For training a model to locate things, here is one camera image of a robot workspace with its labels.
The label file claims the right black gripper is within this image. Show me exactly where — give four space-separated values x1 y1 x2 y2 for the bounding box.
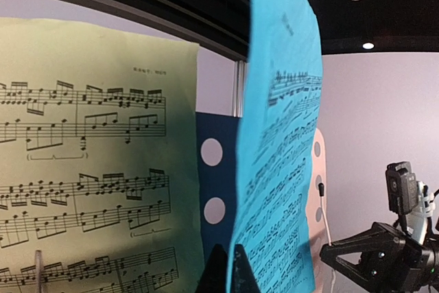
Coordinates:
320 222 436 292

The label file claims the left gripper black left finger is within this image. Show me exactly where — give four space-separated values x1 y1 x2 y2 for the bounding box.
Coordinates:
195 244 228 293

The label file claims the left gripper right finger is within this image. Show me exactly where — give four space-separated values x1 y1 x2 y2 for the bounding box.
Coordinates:
230 244 261 293

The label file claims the pink music stand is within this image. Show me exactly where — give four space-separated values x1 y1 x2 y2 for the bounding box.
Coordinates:
196 113 324 292

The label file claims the yellow sheet music page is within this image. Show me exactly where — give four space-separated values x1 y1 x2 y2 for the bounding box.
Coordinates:
1 18 204 292

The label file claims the blue sheet music page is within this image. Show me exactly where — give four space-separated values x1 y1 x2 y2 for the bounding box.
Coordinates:
231 0 322 292

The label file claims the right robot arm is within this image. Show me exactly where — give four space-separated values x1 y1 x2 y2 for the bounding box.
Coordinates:
320 222 438 292

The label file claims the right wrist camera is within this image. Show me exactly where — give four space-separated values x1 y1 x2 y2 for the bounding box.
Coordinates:
385 161 436 245

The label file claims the right aluminium frame post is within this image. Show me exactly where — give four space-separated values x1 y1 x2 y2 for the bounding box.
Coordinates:
233 60 248 117

